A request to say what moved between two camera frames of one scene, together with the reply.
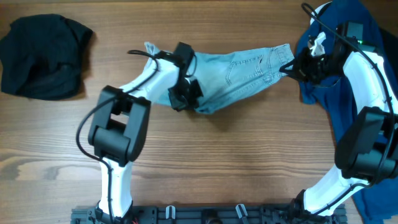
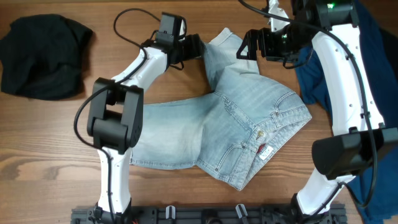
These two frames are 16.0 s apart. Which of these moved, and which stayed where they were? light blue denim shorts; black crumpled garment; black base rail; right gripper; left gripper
Moved: light blue denim shorts; left gripper; right gripper
Stayed: black base rail; black crumpled garment
